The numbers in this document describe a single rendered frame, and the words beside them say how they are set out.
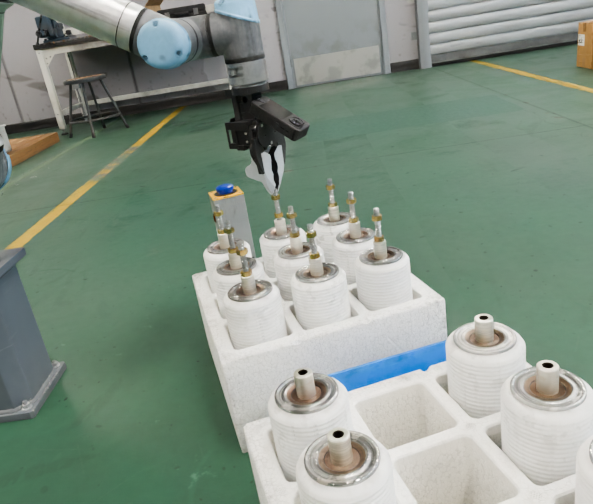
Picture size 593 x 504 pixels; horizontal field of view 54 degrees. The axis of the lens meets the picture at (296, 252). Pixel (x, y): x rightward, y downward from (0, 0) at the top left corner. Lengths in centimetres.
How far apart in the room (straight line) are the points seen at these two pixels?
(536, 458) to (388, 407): 22
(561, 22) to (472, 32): 83
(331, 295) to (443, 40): 516
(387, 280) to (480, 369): 31
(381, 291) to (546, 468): 43
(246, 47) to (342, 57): 483
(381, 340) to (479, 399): 28
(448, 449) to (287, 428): 19
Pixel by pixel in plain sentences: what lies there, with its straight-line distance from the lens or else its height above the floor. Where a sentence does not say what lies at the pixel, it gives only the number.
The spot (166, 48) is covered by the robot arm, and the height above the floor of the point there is 64.
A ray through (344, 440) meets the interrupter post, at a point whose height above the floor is 28.
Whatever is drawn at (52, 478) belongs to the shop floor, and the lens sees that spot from 114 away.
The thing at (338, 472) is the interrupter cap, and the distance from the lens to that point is 60.
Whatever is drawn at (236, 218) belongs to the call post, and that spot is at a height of 26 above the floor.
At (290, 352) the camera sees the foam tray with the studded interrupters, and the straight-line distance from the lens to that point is 95.
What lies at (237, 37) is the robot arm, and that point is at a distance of 111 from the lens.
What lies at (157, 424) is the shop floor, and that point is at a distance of 116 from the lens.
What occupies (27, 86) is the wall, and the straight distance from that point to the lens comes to 648.
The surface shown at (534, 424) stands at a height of 24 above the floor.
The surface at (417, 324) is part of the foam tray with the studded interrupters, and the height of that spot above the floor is 15.
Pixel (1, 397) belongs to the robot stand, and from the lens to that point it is 133.
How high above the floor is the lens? 66
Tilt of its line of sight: 22 degrees down
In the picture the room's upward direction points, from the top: 9 degrees counter-clockwise
